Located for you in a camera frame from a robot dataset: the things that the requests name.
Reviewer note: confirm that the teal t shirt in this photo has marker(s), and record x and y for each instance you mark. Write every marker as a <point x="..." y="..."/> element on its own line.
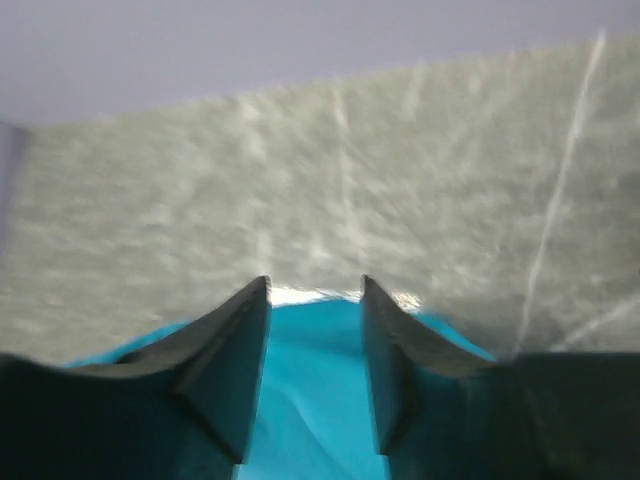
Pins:
<point x="314" y="418"/>

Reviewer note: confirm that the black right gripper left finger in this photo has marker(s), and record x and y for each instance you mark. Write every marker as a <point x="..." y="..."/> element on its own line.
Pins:
<point x="181" y="407"/>

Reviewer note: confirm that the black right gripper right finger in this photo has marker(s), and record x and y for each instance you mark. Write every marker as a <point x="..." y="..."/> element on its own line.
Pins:
<point x="442" y="412"/>

